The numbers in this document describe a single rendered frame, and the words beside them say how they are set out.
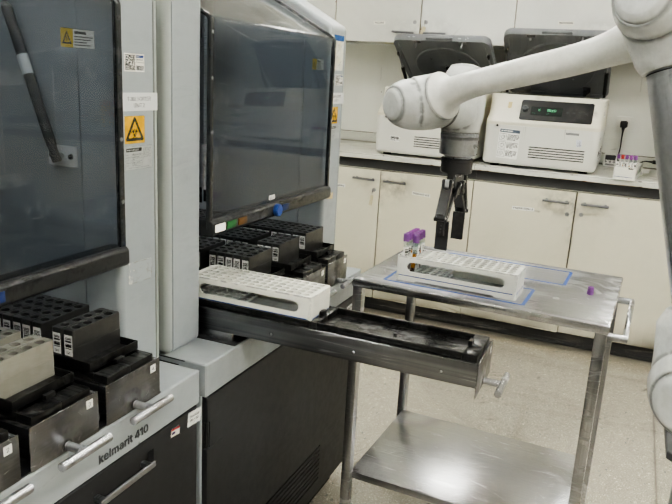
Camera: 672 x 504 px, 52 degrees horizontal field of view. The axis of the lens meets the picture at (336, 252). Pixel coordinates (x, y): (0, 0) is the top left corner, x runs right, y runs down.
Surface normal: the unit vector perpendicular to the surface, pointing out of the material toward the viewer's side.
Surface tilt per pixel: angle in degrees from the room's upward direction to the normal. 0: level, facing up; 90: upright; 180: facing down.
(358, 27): 90
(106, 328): 90
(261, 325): 90
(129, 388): 90
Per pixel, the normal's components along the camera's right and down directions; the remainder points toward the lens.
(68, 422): 0.92, 0.15
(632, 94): -0.40, 0.21
